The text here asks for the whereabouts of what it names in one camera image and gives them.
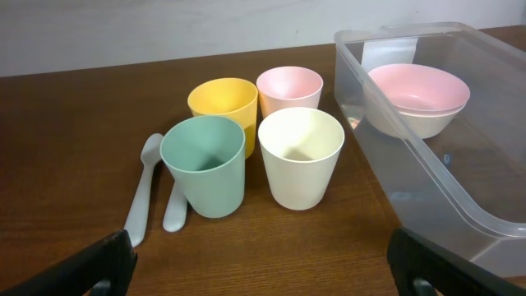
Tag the white plastic bowl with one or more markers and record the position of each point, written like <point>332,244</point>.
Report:
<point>421,114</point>

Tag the green plastic cup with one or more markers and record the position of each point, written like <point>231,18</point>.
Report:
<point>206,157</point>

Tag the short white plastic spoon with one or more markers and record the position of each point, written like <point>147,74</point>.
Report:
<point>176,210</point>

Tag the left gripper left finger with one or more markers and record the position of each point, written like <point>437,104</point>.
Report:
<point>104,268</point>

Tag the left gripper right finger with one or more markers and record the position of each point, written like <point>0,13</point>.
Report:
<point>422,267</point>

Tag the pink plastic bowl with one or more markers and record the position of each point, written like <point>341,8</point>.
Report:
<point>418,88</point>

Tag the long white plastic spoon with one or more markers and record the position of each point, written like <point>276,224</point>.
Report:
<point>137,217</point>

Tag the clear plastic storage container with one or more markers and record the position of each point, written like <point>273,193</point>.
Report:
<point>463,188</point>

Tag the cream plastic cup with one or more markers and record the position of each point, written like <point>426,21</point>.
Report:
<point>300,147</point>

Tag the pink plastic cup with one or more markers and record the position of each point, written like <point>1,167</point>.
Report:
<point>289,86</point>

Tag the yellow plastic cup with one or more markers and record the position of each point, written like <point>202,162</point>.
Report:
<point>234,98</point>

